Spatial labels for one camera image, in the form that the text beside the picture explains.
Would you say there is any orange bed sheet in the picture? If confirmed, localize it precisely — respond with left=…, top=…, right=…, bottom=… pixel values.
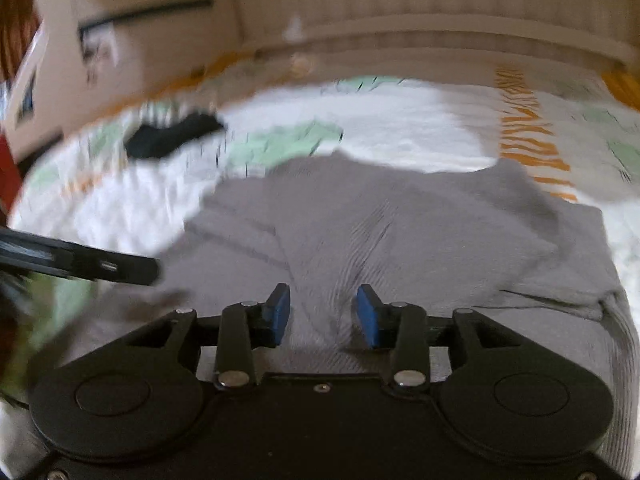
left=600, top=70, right=640, bottom=111

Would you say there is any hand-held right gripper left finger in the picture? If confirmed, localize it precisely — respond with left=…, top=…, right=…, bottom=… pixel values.
left=125, top=283, right=291, bottom=391

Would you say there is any grey knit hoodie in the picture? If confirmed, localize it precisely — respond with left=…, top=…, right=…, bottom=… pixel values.
left=65, top=150, right=640, bottom=480

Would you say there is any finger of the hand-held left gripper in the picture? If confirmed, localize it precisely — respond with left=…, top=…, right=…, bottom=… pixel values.
left=0, top=227, right=161, bottom=287

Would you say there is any white leaf-print duvet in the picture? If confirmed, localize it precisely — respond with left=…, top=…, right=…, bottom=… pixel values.
left=7, top=67, right=640, bottom=281

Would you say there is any wooden bed frame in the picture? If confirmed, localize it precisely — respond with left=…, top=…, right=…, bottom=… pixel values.
left=0, top=0, right=640, bottom=161

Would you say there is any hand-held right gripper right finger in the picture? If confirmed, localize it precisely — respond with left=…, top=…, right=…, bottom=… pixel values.
left=355, top=284, right=523, bottom=390

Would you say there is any black cloth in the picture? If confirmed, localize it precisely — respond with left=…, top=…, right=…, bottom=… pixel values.
left=124, top=112, right=226, bottom=160

